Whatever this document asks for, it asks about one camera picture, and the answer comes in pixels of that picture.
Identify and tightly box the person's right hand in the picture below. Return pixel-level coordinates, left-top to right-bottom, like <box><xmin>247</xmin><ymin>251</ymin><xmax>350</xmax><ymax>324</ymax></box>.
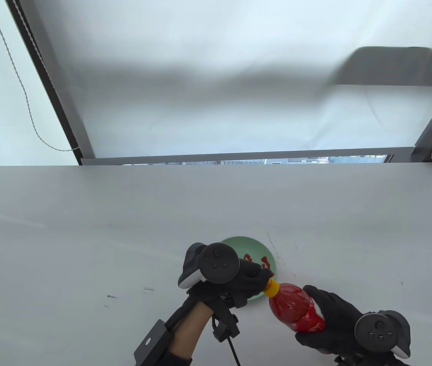
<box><xmin>295</xmin><ymin>285</ymin><xmax>365</xmax><ymax>356</ymax></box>

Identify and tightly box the person's left hand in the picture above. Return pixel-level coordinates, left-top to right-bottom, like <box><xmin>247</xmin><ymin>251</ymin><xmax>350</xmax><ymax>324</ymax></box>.
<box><xmin>187</xmin><ymin>258</ymin><xmax>272</xmax><ymax>309</ymax></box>

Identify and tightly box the green plate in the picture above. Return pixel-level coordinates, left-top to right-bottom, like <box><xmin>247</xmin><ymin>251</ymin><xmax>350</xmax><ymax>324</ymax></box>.
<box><xmin>220</xmin><ymin>236</ymin><xmax>277</xmax><ymax>302</ymax></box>

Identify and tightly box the red ketchup bottle yellow cap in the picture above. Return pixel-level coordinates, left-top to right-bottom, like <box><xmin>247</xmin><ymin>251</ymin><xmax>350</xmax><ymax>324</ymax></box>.
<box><xmin>264</xmin><ymin>278</ymin><xmax>327</xmax><ymax>334</ymax></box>

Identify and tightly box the person's left forearm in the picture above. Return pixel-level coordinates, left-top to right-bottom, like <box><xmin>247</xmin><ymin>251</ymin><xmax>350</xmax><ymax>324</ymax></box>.
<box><xmin>170</xmin><ymin>301</ymin><xmax>215</xmax><ymax>361</ymax></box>

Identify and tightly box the black forearm sensor box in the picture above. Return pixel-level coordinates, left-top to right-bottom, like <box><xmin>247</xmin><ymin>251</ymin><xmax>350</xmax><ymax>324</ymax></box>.
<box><xmin>134</xmin><ymin>319</ymin><xmax>174</xmax><ymax>366</ymax></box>

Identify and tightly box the red ketchup pattern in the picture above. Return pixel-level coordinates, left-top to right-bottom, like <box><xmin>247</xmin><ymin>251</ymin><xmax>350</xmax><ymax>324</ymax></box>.
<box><xmin>244</xmin><ymin>253</ymin><xmax>276</xmax><ymax>278</ymax></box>

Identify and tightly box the black and white controller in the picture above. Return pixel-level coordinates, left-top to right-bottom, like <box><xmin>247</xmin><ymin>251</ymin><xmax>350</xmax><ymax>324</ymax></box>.
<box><xmin>178</xmin><ymin>242</ymin><xmax>240</xmax><ymax>289</ymax></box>
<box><xmin>354</xmin><ymin>310</ymin><xmax>411</xmax><ymax>359</ymax></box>

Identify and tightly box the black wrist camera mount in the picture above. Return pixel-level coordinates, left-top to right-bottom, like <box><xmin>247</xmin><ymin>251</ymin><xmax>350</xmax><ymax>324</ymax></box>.
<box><xmin>211</xmin><ymin>295</ymin><xmax>240</xmax><ymax>342</ymax></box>

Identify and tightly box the black cable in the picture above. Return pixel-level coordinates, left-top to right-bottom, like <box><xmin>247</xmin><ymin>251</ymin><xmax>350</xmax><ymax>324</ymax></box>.
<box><xmin>227</xmin><ymin>337</ymin><xmax>242</xmax><ymax>366</ymax></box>

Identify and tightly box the black forearm strap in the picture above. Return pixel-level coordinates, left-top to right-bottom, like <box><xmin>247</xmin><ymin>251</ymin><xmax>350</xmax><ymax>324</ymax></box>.
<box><xmin>161</xmin><ymin>350</ymin><xmax>193</xmax><ymax>366</ymax></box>

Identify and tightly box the grey window bottom rail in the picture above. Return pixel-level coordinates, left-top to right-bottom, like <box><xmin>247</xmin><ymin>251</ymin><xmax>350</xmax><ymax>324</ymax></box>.
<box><xmin>81</xmin><ymin>147</ymin><xmax>416</xmax><ymax>165</ymax></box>

